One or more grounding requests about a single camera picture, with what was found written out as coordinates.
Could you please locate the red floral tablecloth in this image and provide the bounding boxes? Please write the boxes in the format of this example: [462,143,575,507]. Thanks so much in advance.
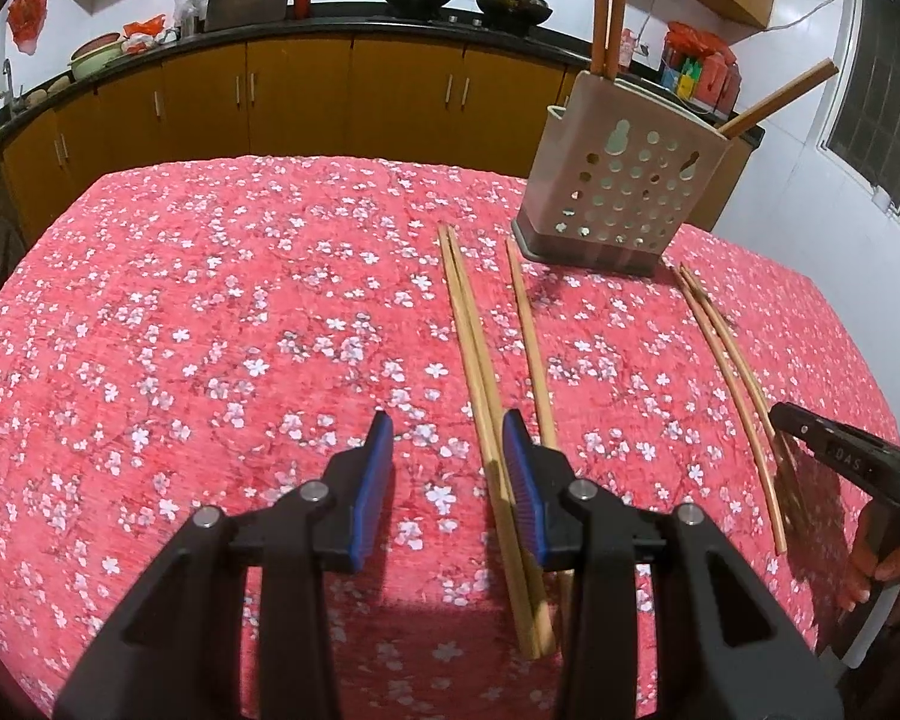
[0,158,900,718]

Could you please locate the beige perforated utensil holder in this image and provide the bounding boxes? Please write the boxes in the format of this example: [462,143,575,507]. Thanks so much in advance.
[512,70,730,277]

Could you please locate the person's right hand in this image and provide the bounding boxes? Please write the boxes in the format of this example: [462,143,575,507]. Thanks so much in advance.
[837,500,900,626]

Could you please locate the red plastic bag on wall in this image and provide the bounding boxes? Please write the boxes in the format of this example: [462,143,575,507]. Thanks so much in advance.
[7,0,48,55]

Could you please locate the red oil jugs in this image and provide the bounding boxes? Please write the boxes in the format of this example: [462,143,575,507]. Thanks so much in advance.
[660,21,741,119]

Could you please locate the right barred window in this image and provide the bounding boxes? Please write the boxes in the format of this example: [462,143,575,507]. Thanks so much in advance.
[823,0,900,219]

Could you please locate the lower wooden kitchen cabinets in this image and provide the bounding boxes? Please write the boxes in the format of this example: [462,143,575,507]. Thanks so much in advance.
[0,29,756,249]

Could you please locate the red bag on counter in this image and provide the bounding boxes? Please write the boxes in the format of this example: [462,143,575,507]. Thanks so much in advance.
[121,15,165,55]

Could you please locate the black lidded wok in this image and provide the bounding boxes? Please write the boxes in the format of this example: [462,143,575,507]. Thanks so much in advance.
[476,0,553,34]

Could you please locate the green basin with lid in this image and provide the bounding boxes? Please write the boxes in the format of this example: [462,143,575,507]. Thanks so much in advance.
[69,32,123,82]

